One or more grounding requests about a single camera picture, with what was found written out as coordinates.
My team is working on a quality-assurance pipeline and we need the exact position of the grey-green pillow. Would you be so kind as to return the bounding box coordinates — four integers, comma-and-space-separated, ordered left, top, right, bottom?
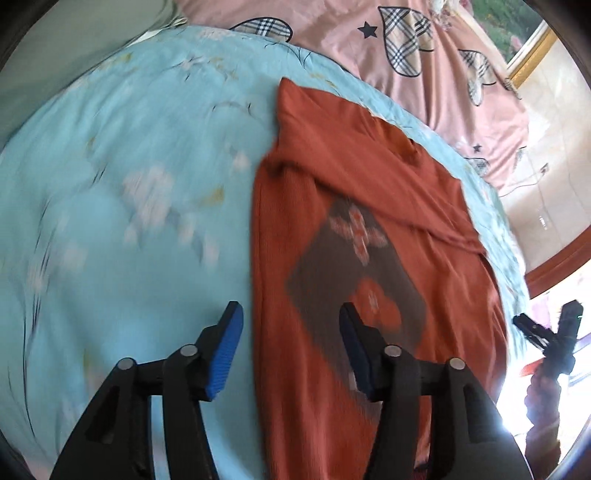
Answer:
0, 0, 186, 149

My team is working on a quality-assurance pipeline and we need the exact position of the person's right hand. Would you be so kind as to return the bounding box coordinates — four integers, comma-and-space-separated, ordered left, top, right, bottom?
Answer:
525, 373, 563, 437

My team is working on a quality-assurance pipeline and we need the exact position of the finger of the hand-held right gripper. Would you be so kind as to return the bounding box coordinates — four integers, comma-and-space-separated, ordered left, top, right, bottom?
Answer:
512, 313, 557, 357
556, 300, 583, 352

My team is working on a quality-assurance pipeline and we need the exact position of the gold framed wall picture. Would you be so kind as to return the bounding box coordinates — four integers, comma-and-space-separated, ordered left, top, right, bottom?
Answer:
466, 0, 560, 89

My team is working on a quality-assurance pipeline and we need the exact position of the pink quilt with plaid hearts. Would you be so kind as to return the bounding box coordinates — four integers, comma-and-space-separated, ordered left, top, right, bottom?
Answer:
178, 0, 532, 190

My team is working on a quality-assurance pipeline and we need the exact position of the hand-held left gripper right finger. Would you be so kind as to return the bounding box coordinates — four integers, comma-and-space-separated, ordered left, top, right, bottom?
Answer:
338, 303, 530, 480

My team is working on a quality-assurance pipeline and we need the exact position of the white cable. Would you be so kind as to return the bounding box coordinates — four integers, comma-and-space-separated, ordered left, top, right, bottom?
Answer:
501, 164, 553, 198

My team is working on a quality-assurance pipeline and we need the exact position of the light blue floral bed sheet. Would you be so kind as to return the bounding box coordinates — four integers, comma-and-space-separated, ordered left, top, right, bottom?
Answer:
0, 24, 532, 480

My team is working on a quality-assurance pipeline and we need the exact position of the reddish wooden bed frame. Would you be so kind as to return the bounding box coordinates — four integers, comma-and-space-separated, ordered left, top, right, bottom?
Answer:
526, 234, 591, 300

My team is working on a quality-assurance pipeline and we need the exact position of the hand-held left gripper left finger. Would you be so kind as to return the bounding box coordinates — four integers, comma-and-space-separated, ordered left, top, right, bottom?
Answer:
48, 301, 245, 480

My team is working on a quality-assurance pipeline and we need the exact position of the orange knit sweater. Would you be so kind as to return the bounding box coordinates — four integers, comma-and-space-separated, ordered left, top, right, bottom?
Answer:
249, 78, 511, 480

